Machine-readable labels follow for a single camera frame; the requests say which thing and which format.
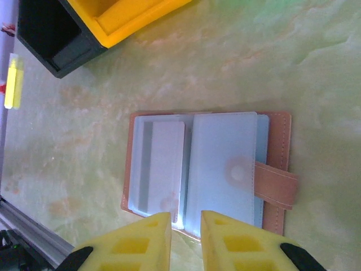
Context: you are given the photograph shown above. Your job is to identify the white credit card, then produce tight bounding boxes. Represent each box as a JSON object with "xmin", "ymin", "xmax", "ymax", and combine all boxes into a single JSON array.
[{"xmin": 138, "ymin": 120, "xmax": 186, "ymax": 224}]

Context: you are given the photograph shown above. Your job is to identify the long aluminium frame rail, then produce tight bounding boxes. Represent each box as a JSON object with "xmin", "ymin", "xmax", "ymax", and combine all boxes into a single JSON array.
[{"xmin": 0, "ymin": 194, "xmax": 76, "ymax": 268}]

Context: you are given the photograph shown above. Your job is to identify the black plastic bin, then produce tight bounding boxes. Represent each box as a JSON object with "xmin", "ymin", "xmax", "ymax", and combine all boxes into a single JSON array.
[{"xmin": 16, "ymin": 0, "xmax": 108, "ymax": 80}]

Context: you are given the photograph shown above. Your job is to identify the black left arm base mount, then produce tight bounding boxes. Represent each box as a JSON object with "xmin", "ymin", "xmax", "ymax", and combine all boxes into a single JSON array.
[{"xmin": 0, "ymin": 229, "xmax": 29, "ymax": 271}]

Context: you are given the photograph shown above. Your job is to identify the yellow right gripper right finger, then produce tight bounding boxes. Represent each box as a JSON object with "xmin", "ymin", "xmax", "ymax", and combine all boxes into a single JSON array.
[{"xmin": 200, "ymin": 209, "xmax": 328, "ymax": 271}]

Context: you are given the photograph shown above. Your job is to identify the yellow plastic bin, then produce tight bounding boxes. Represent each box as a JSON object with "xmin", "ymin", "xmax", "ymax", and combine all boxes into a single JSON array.
[{"xmin": 58, "ymin": 0, "xmax": 200, "ymax": 49}]

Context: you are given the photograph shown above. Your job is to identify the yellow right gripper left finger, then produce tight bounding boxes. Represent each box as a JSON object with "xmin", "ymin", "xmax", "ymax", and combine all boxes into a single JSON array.
[{"xmin": 53, "ymin": 211, "xmax": 173, "ymax": 271}]

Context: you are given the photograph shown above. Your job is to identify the yellow highlighter pen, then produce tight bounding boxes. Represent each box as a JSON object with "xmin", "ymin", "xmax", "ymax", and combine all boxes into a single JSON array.
[{"xmin": 4, "ymin": 53, "xmax": 25, "ymax": 110}]

